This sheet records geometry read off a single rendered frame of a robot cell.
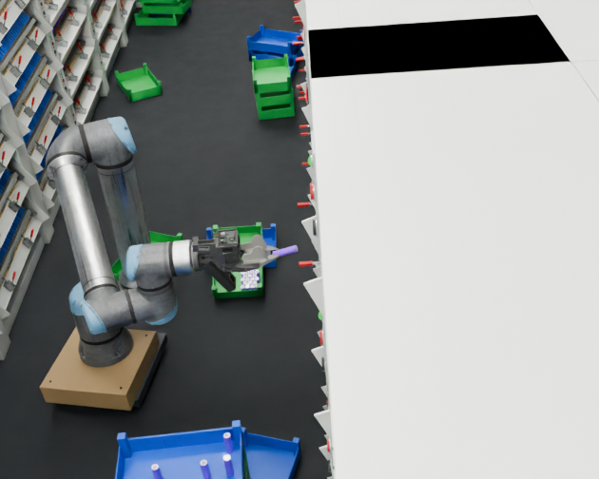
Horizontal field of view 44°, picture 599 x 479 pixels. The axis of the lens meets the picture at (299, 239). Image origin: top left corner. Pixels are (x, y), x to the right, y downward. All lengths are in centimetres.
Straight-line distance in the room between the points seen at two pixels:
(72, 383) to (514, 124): 227
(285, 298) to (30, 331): 101
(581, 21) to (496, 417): 43
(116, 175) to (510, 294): 198
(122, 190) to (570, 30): 182
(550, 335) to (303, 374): 235
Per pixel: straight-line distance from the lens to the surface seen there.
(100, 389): 261
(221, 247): 183
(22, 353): 305
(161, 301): 193
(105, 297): 195
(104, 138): 225
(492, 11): 70
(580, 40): 66
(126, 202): 236
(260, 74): 428
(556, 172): 48
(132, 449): 197
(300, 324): 287
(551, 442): 33
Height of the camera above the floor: 203
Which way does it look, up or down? 39 degrees down
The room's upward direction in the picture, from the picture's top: 5 degrees counter-clockwise
